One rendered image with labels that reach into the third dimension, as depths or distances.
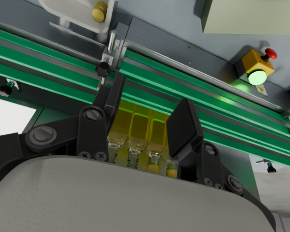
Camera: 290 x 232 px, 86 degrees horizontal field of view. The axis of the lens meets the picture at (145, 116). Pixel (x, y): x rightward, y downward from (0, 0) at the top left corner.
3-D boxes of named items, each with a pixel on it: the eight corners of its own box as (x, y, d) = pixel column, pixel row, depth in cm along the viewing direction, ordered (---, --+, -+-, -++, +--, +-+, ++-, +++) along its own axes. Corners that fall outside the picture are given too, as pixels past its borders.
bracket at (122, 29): (110, 49, 49) (104, 63, 45) (116, 20, 41) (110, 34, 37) (120, 54, 49) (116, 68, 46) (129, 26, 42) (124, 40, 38)
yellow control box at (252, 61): (233, 63, 54) (238, 78, 50) (253, 46, 48) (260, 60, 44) (248, 71, 56) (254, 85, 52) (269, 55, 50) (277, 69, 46)
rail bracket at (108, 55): (103, 68, 46) (89, 101, 39) (115, 11, 33) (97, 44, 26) (113, 72, 47) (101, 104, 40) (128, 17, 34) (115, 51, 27)
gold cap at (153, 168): (144, 165, 43) (142, 182, 40) (149, 162, 40) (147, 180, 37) (156, 168, 44) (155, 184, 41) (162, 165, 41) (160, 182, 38)
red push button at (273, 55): (259, 61, 46) (270, 52, 44) (255, 54, 48) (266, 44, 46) (269, 66, 47) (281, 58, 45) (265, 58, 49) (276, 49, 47)
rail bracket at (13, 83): (26, 72, 53) (2, 102, 46) (21, 56, 47) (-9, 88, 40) (39, 76, 54) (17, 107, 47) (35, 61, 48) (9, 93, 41)
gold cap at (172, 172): (163, 169, 44) (162, 186, 41) (172, 167, 41) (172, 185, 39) (171, 172, 45) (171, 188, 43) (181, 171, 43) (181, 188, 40)
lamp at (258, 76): (244, 77, 50) (246, 84, 48) (257, 66, 46) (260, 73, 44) (254, 82, 51) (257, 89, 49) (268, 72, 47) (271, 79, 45)
